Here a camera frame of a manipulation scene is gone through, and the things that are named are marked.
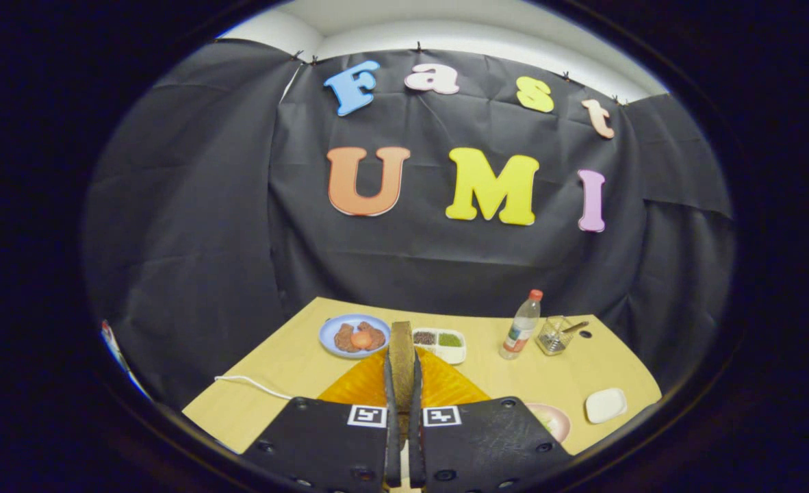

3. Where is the small white dish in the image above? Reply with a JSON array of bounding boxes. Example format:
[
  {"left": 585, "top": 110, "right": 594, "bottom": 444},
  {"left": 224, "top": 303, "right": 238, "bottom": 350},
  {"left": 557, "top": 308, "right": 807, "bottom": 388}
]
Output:
[{"left": 585, "top": 388, "right": 628, "bottom": 425}]

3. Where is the brown and orange toy food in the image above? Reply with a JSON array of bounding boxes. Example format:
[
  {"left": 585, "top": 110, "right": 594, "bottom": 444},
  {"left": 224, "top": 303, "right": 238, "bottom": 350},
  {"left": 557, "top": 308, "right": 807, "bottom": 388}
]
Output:
[{"left": 334, "top": 322, "right": 386, "bottom": 353}]

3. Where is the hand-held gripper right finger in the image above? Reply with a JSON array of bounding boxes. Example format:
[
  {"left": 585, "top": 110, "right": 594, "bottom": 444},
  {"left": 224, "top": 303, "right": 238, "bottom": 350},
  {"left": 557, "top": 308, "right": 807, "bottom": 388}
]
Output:
[{"left": 408, "top": 348, "right": 573, "bottom": 492}]

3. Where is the glass utensil holder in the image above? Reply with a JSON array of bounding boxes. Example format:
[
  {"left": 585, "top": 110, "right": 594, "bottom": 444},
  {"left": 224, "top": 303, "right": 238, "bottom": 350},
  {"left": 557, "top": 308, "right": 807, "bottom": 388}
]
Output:
[{"left": 536, "top": 315, "right": 590, "bottom": 356}]

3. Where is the pink plate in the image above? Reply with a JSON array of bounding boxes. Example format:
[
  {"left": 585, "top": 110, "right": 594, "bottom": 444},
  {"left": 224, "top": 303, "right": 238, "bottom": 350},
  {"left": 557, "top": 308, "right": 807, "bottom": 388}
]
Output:
[{"left": 524, "top": 403, "right": 572, "bottom": 444}]

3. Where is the white power cable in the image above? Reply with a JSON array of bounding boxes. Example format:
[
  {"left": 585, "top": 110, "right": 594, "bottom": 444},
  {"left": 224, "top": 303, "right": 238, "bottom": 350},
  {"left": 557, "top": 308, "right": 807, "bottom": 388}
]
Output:
[{"left": 214, "top": 375, "right": 292, "bottom": 401}]

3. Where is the white compartment tray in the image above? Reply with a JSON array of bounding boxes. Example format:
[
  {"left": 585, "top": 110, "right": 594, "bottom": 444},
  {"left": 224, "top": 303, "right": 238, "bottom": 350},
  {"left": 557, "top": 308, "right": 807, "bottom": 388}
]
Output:
[{"left": 411, "top": 327, "right": 467, "bottom": 365}]

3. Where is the brown toast slice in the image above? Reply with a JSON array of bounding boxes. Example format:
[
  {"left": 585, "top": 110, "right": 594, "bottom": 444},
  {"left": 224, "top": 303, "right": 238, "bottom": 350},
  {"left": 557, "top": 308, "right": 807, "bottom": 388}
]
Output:
[{"left": 387, "top": 321, "right": 417, "bottom": 415}]

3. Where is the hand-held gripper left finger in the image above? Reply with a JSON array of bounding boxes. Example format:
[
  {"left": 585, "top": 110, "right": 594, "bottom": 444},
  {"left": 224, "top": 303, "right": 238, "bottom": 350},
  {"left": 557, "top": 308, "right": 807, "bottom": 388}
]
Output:
[{"left": 240, "top": 349, "right": 403, "bottom": 492}]

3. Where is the clear plastic water bottle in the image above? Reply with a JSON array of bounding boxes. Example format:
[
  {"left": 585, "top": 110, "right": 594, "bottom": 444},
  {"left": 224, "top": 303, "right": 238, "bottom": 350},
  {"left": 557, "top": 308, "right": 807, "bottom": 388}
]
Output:
[{"left": 499, "top": 289, "right": 544, "bottom": 361}]

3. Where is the blue plate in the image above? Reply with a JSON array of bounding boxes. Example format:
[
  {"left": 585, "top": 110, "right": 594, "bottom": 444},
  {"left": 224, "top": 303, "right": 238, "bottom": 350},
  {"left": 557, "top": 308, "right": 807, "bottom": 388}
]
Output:
[{"left": 319, "top": 314, "right": 391, "bottom": 359}]

